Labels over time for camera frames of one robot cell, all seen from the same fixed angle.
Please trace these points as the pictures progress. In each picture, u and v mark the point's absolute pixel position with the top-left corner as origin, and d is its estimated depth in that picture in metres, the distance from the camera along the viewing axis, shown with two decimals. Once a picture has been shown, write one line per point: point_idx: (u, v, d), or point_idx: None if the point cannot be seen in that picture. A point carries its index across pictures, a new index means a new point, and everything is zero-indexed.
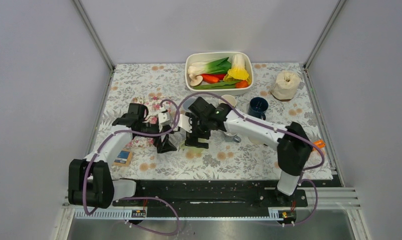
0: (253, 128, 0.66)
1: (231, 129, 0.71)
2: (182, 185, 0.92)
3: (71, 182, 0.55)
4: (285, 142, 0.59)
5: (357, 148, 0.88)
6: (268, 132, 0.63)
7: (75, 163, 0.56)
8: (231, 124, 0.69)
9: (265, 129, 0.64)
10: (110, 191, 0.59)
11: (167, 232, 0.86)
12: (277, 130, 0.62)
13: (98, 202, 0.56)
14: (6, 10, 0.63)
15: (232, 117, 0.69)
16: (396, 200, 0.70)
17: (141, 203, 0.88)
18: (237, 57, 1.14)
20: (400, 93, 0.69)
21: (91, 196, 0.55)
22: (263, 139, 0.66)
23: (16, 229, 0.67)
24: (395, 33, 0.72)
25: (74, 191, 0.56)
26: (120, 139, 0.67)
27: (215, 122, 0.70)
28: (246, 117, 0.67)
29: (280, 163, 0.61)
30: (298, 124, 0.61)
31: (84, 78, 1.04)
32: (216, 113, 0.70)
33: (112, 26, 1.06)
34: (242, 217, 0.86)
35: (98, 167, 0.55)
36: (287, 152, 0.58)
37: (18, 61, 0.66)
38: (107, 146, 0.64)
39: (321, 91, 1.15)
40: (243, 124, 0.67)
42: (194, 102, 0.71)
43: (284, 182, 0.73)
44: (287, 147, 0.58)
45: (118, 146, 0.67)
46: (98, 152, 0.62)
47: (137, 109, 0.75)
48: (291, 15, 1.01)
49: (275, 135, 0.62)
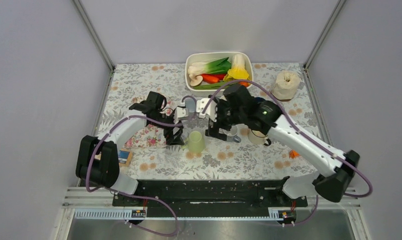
0: (305, 145, 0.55)
1: (275, 136, 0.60)
2: (182, 185, 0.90)
3: (81, 155, 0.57)
4: (342, 173, 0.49)
5: (357, 148, 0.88)
6: (324, 157, 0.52)
7: (87, 139, 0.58)
8: (279, 133, 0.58)
9: (320, 151, 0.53)
10: (114, 172, 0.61)
11: (167, 232, 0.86)
12: (336, 158, 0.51)
13: (102, 181, 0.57)
14: (6, 10, 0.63)
15: (282, 125, 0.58)
16: (396, 200, 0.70)
17: (141, 203, 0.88)
18: (237, 57, 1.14)
20: (400, 94, 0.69)
21: (96, 173, 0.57)
22: (311, 159, 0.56)
23: (16, 229, 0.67)
24: (395, 33, 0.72)
25: (81, 166, 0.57)
26: (133, 124, 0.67)
27: (258, 123, 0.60)
28: (301, 131, 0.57)
29: (322, 188, 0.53)
30: (357, 154, 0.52)
31: (84, 78, 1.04)
32: (263, 112, 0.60)
33: (112, 26, 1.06)
34: (242, 217, 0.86)
35: (107, 148, 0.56)
36: (341, 183, 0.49)
37: (18, 62, 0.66)
38: (119, 129, 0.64)
39: (321, 91, 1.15)
40: (294, 137, 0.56)
42: (237, 91, 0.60)
43: (296, 189, 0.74)
44: (342, 181, 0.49)
45: (130, 131, 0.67)
46: (110, 133, 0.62)
47: (155, 98, 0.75)
48: (291, 15, 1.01)
49: (332, 162, 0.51)
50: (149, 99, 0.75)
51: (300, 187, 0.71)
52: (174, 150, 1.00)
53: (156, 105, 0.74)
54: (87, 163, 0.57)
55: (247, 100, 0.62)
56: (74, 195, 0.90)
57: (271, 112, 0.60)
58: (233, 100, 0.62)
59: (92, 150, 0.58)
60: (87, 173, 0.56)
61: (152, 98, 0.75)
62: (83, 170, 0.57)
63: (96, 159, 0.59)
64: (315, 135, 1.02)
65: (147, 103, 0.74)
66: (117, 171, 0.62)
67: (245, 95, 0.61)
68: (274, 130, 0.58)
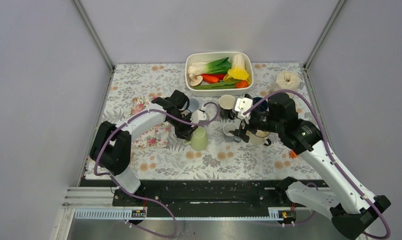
0: (337, 178, 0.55)
1: (308, 159, 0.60)
2: (182, 185, 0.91)
3: (97, 139, 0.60)
4: (367, 216, 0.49)
5: (357, 148, 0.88)
6: (354, 195, 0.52)
7: (106, 125, 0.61)
8: (313, 158, 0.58)
9: (351, 188, 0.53)
10: (124, 161, 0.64)
11: (167, 233, 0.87)
12: (366, 200, 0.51)
13: (111, 167, 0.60)
14: (4, 11, 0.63)
15: (319, 151, 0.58)
16: (397, 200, 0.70)
17: (141, 203, 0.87)
18: (237, 57, 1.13)
20: (401, 93, 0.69)
21: (107, 158, 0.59)
22: (338, 192, 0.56)
23: (16, 229, 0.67)
24: (395, 33, 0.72)
25: (95, 148, 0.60)
26: (151, 118, 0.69)
27: (294, 141, 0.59)
28: (336, 162, 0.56)
29: (342, 221, 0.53)
30: (389, 201, 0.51)
31: (84, 78, 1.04)
32: (303, 134, 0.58)
33: (112, 26, 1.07)
34: (242, 217, 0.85)
35: (122, 137, 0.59)
36: (364, 224, 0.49)
37: (17, 63, 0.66)
38: (137, 120, 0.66)
39: (321, 91, 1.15)
40: (327, 167, 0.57)
42: (284, 104, 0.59)
43: (304, 201, 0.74)
44: (364, 224, 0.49)
45: (148, 124, 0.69)
46: (127, 123, 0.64)
47: (179, 97, 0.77)
48: (291, 15, 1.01)
49: (360, 202, 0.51)
50: (173, 96, 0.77)
51: (309, 199, 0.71)
52: (173, 150, 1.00)
53: (178, 105, 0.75)
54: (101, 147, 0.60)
55: (291, 115, 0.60)
56: (74, 195, 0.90)
57: (312, 134, 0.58)
58: (279, 111, 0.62)
59: (107, 136, 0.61)
60: (98, 157, 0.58)
61: (177, 97, 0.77)
62: (96, 153, 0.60)
63: (110, 145, 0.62)
64: None
65: (170, 100, 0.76)
66: (127, 162, 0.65)
67: (291, 110, 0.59)
68: (309, 153, 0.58)
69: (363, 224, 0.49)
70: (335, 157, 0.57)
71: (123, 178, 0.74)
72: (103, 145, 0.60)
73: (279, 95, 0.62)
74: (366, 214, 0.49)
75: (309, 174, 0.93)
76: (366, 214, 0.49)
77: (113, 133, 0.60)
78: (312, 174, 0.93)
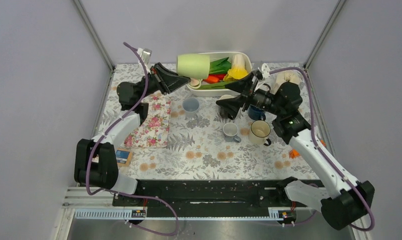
0: (319, 161, 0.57)
1: (295, 147, 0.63)
2: (182, 185, 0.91)
3: (78, 161, 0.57)
4: (347, 196, 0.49)
5: (356, 148, 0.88)
6: (334, 177, 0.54)
7: (83, 143, 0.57)
8: (298, 143, 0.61)
9: (332, 171, 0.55)
10: (114, 173, 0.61)
11: (167, 232, 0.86)
12: (346, 181, 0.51)
13: (102, 183, 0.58)
14: (6, 13, 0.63)
15: (304, 137, 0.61)
16: (397, 200, 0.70)
17: (141, 203, 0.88)
18: (237, 57, 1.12)
20: (400, 93, 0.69)
21: (95, 175, 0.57)
22: (323, 178, 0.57)
23: (16, 230, 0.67)
24: (395, 34, 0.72)
25: (79, 170, 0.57)
26: (126, 124, 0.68)
27: (281, 129, 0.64)
28: (319, 146, 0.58)
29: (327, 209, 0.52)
30: (372, 185, 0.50)
31: (84, 78, 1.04)
32: (291, 123, 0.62)
33: (112, 27, 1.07)
34: (242, 217, 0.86)
35: (105, 149, 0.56)
36: (344, 206, 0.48)
37: (18, 64, 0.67)
38: (114, 130, 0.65)
39: (321, 91, 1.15)
40: (311, 152, 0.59)
42: (292, 100, 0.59)
43: (300, 197, 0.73)
44: (346, 205, 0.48)
45: (125, 130, 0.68)
46: (105, 134, 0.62)
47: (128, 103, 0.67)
48: (290, 16, 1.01)
49: (340, 183, 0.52)
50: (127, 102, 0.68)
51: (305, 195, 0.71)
52: (173, 150, 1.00)
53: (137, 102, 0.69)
54: (85, 167, 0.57)
55: (293, 109, 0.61)
56: (74, 195, 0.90)
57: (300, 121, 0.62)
58: (283, 102, 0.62)
59: (88, 154, 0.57)
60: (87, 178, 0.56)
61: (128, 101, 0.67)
62: (81, 175, 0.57)
63: (95, 161, 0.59)
64: None
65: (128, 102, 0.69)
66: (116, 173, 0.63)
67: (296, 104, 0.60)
68: (294, 139, 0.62)
69: (343, 204, 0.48)
70: (319, 143, 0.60)
71: (119, 186, 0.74)
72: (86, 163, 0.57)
73: (290, 88, 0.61)
74: (346, 194, 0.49)
75: (309, 174, 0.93)
76: (346, 194, 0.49)
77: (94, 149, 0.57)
78: (312, 174, 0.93)
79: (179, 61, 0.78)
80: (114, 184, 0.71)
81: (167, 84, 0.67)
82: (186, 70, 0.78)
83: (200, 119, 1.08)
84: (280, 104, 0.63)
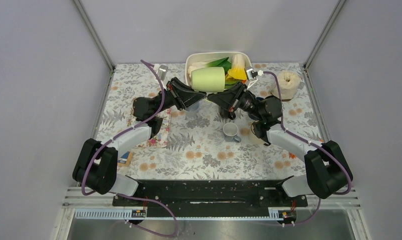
0: (290, 139, 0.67)
1: (272, 139, 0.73)
2: (182, 186, 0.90)
3: (80, 159, 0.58)
4: (314, 153, 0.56)
5: (356, 148, 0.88)
6: (302, 144, 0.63)
7: (89, 142, 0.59)
8: (272, 133, 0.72)
9: (300, 141, 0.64)
10: (111, 180, 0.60)
11: (166, 233, 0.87)
12: (311, 144, 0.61)
13: (96, 186, 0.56)
14: (4, 12, 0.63)
15: (274, 127, 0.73)
16: (396, 200, 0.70)
17: (141, 203, 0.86)
18: (237, 57, 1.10)
20: (400, 93, 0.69)
21: (91, 178, 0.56)
22: (299, 153, 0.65)
23: (15, 230, 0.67)
24: (395, 34, 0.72)
25: (79, 168, 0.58)
26: (137, 133, 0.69)
27: (259, 131, 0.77)
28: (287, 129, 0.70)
29: (309, 179, 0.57)
30: (336, 144, 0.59)
31: (84, 77, 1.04)
32: (264, 123, 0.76)
33: (112, 26, 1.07)
34: (242, 217, 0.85)
35: (108, 153, 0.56)
36: (315, 164, 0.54)
37: (17, 64, 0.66)
38: (123, 136, 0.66)
39: (320, 91, 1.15)
40: (282, 135, 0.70)
42: (273, 114, 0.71)
43: (298, 190, 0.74)
44: (316, 159, 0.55)
45: (133, 140, 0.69)
46: (113, 139, 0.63)
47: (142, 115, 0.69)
48: (291, 16, 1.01)
49: (307, 147, 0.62)
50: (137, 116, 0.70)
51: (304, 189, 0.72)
52: (173, 150, 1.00)
53: (144, 114, 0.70)
54: (85, 166, 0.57)
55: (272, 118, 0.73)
56: (74, 195, 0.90)
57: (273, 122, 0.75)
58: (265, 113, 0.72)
59: (91, 154, 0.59)
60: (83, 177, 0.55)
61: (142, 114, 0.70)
62: (79, 173, 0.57)
63: (95, 164, 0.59)
64: (315, 135, 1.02)
65: (140, 118, 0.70)
66: (113, 180, 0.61)
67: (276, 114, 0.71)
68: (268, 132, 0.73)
69: (314, 161, 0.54)
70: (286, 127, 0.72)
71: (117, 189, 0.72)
72: (87, 163, 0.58)
73: (274, 102, 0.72)
74: (313, 152, 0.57)
75: None
76: (313, 153, 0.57)
77: (98, 150, 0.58)
78: None
79: (195, 74, 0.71)
80: (114, 185, 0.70)
81: (182, 100, 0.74)
82: (200, 84, 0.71)
83: (200, 119, 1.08)
84: (263, 113, 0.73)
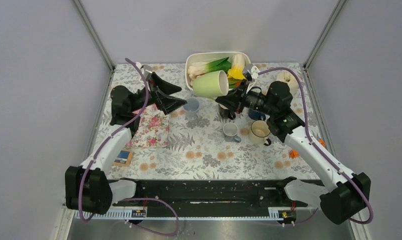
0: (316, 157, 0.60)
1: (290, 142, 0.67)
2: (182, 186, 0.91)
3: (67, 189, 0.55)
4: (345, 189, 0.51)
5: (356, 148, 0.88)
6: (330, 171, 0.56)
7: (71, 170, 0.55)
8: (294, 140, 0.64)
9: (328, 165, 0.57)
10: (107, 198, 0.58)
11: (168, 232, 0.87)
12: (341, 174, 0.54)
13: (95, 209, 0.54)
14: (4, 12, 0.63)
15: (299, 134, 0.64)
16: (396, 200, 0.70)
17: (141, 203, 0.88)
18: (237, 57, 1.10)
20: (400, 93, 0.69)
21: (87, 202, 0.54)
22: (320, 172, 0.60)
23: (15, 230, 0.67)
24: (395, 34, 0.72)
25: (71, 198, 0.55)
26: (117, 142, 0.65)
27: (277, 129, 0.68)
28: (314, 142, 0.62)
29: (324, 201, 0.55)
30: (368, 177, 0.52)
31: (84, 77, 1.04)
32: (284, 121, 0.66)
33: (112, 26, 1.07)
34: (242, 217, 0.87)
35: (94, 176, 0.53)
36: (341, 199, 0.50)
37: (17, 64, 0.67)
38: (104, 152, 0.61)
39: (320, 91, 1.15)
40: (306, 147, 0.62)
42: (282, 97, 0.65)
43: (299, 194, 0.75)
44: (344, 195, 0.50)
45: (114, 150, 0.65)
46: (94, 159, 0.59)
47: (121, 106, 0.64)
48: (290, 16, 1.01)
49: (337, 176, 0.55)
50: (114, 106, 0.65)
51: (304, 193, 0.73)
52: (173, 150, 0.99)
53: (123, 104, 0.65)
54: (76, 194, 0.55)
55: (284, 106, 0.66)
56: None
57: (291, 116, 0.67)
58: (275, 100, 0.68)
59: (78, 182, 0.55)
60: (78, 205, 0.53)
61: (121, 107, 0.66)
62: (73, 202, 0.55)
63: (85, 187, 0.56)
64: (315, 135, 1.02)
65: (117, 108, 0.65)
66: (110, 196, 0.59)
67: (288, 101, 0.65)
68: (289, 136, 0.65)
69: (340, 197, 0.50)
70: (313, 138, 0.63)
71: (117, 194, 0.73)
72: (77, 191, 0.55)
73: (278, 86, 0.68)
74: (344, 188, 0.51)
75: (309, 174, 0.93)
76: (343, 186, 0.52)
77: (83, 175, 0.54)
78: (312, 174, 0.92)
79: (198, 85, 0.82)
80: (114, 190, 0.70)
81: (164, 106, 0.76)
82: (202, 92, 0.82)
83: (200, 119, 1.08)
84: (273, 101, 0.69)
